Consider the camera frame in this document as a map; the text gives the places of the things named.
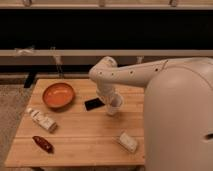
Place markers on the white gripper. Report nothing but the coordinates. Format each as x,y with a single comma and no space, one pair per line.
106,93

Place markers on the white ceramic cup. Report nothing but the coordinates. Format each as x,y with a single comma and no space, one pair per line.
114,105

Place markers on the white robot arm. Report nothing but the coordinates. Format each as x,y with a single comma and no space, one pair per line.
177,111

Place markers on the orange ceramic bowl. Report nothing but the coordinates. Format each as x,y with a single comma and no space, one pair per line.
58,95

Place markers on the black rectangular box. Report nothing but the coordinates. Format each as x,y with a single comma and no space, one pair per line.
93,103

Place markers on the wooden table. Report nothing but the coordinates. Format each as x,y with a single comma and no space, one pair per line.
83,138

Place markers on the white small box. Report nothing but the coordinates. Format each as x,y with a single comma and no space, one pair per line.
128,142

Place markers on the white bottle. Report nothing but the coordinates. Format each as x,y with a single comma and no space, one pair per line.
42,120

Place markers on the white wall rail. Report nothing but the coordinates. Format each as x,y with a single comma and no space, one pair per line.
29,56

